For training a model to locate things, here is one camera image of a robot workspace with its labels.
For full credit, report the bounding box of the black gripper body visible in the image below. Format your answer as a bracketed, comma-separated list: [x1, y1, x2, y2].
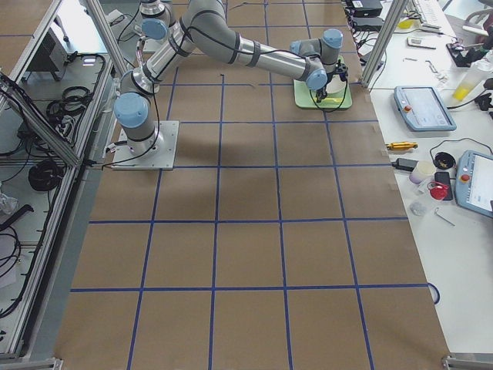
[317, 72, 335, 93]

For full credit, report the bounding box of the yellow plastic fork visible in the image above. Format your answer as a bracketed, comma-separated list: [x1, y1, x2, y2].
[321, 96, 344, 105]

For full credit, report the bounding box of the cream round plate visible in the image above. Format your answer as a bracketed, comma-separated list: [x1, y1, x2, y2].
[326, 75, 347, 96]

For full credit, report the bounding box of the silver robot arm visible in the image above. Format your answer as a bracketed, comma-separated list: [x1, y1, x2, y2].
[139, 0, 166, 18]
[113, 1, 347, 158]

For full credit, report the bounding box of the green plastic tray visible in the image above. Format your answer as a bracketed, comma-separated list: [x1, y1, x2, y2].
[293, 56, 353, 111]

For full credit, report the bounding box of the far teach pendant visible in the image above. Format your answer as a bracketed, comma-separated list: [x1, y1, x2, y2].
[394, 86, 457, 132]

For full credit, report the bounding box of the teach pendant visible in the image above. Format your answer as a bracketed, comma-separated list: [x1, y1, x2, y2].
[394, 86, 457, 132]
[454, 150, 492, 218]

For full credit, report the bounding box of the white paper cup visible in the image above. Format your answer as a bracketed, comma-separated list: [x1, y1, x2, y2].
[409, 160, 436, 184]

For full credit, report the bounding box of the black bowl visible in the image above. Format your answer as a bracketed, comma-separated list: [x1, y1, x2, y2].
[433, 152, 456, 170]

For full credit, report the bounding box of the bottle with yellow liquid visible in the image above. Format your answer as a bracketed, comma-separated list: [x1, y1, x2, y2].
[452, 59, 492, 101]

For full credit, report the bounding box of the red round tape dispenser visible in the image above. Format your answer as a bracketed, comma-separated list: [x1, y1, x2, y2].
[428, 181, 449, 200]

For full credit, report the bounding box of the metal hex key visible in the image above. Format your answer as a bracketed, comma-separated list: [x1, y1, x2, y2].
[434, 207, 456, 227]

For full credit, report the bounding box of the near teach pendant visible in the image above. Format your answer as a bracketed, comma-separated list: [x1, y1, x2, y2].
[454, 150, 492, 218]

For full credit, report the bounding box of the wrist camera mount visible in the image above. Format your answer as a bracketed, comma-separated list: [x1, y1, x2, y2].
[334, 62, 348, 82]

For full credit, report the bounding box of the aluminium frame post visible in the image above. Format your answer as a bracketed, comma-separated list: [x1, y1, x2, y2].
[361, 0, 408, 87]

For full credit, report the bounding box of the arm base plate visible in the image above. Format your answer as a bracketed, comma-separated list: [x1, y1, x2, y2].
[110, 120, 179, 170]

